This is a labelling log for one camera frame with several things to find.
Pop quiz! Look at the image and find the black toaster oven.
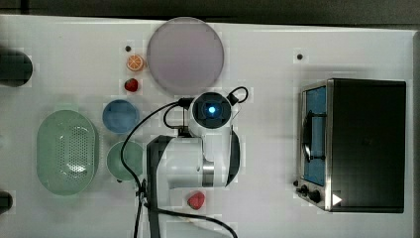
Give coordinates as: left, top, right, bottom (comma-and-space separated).
293, 78, 406, 213

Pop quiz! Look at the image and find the red pink plush toy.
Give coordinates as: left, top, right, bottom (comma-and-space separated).
187, 191, 205, 210

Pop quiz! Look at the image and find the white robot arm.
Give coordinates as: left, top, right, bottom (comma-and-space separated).
147, 92, 241, 238

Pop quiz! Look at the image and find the green mug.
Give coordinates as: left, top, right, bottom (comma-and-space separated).
107, 142, 143, 181

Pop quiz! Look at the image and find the red strawberry toy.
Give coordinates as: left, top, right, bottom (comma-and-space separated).
124, 78, 139, 92

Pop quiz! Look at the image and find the green perforated strainer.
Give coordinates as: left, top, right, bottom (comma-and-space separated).
37, 110, 98, 195

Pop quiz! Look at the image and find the lilac round plate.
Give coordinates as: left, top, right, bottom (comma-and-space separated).
147, 17, 224, 95

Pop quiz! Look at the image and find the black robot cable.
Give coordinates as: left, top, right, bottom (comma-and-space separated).
120, 86, 250, 238

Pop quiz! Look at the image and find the orange slice toy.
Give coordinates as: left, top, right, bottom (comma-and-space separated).
126, 55, 145, 71

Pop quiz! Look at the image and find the black cylinder cup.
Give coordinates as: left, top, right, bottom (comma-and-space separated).
0, 49, 34, 87

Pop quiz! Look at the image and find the blue bowl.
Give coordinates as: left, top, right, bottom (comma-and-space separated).
102, 99, 140, 134

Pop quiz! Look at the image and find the black cylinder post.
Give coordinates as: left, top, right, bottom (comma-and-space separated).
0, 191, 13, 214

